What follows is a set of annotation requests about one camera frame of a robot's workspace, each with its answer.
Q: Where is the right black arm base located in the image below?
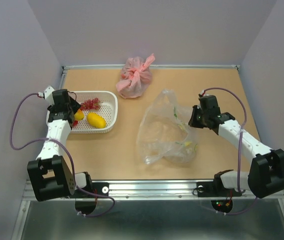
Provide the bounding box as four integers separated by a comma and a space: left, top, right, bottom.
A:
192, 180, 242, 215

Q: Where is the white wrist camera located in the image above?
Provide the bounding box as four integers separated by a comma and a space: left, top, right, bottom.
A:
198, 91, 210, 98
37, 85, 55, 105

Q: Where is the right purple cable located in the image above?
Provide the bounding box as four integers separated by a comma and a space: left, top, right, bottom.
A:
199, 87, 258, 216

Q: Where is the orange fruit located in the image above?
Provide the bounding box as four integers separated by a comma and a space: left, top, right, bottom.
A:
74, 109, 85, 122

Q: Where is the white perforated plastic basket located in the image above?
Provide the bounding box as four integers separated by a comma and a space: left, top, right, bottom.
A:
46, 90, 119, 135

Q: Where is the red grape bunch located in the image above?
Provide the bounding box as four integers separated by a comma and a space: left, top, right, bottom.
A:
80, 97, 101, 111

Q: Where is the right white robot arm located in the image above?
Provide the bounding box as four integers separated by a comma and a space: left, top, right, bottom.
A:
188, 94, 284, 199

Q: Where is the pink knotted plastic bag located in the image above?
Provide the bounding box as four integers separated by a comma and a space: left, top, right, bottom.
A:
115, 53, 155, 99

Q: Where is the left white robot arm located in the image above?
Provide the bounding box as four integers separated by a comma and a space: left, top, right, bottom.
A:
27, 86, 93, 202

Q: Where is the clear plastic fruit bag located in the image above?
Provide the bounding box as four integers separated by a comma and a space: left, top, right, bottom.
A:
136, 89, 198, 165

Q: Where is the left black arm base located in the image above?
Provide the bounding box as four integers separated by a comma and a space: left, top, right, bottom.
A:
59, 182, 116, 218

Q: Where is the aluminium front rail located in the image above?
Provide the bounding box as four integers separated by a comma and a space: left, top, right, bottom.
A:
23, 178, 284, 201

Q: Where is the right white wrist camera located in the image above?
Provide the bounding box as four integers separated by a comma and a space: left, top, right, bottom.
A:
198, 91, 210, 98

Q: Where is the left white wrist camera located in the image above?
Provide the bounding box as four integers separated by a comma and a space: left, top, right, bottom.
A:
37, 85, 55, 105

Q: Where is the yellow fruit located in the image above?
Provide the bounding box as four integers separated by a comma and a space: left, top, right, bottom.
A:
86, 112, 107, 129

